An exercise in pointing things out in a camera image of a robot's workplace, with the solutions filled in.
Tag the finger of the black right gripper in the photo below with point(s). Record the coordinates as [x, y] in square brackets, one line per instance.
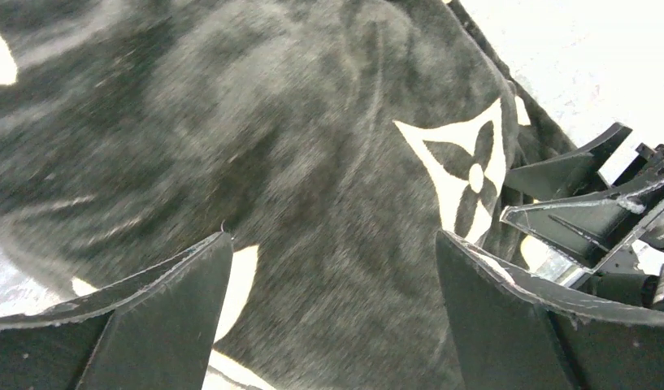
[571, 174]
[587, 228]

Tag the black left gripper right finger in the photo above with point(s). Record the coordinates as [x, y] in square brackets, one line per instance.
[516, 330]

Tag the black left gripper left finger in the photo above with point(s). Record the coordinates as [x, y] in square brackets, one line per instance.
[152, 330]

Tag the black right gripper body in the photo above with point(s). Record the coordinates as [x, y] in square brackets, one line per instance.
[633, 273]

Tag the black pillowcase with yellow flowers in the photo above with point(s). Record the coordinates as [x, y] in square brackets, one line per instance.
[334, 137]

